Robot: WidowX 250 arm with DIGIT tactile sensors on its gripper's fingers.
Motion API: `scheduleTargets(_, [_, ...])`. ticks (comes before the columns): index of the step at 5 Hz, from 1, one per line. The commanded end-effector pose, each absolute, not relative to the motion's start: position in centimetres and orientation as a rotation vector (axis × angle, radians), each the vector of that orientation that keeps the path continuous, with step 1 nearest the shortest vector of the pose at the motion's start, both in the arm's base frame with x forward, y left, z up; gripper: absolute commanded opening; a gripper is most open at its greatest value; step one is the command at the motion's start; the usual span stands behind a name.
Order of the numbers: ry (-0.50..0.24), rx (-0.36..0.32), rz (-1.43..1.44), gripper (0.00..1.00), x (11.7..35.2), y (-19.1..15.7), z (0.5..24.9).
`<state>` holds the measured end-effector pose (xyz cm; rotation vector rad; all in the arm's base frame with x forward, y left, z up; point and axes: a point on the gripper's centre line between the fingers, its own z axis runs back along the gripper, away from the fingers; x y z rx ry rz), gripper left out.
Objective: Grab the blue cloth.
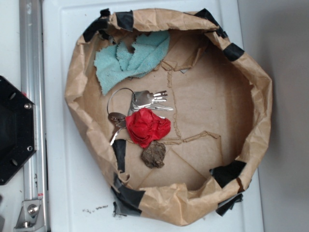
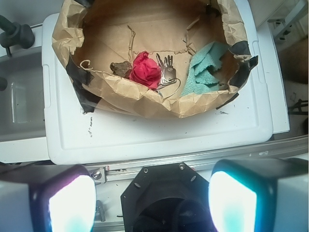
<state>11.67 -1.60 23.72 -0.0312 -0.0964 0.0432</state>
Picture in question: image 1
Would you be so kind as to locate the light blue cloth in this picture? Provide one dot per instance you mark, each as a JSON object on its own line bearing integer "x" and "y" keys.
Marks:
{"x": 115, "y": 63}

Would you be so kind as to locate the crumpled red paper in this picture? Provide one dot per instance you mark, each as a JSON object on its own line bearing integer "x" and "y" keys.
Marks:
{"x": 144, "y": 126}

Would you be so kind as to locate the brown rock lump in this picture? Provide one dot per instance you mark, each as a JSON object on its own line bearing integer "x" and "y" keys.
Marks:
{"x": 154, "y": 155}

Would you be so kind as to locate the brown paper bag bin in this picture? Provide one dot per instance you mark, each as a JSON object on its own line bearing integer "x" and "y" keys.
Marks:
{"x": 221, "y": 103}

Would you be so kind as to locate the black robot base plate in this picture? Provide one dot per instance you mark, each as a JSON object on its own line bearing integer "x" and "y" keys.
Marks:
{"x": 17, "y": 133}

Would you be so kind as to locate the aluminium extrusion rail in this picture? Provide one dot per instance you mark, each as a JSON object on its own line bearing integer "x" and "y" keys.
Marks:
{"x": 32, "y": 84}

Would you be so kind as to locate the metal corner bracket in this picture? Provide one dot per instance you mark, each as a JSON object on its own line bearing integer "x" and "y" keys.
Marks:
{"x": 31, "y": 216}

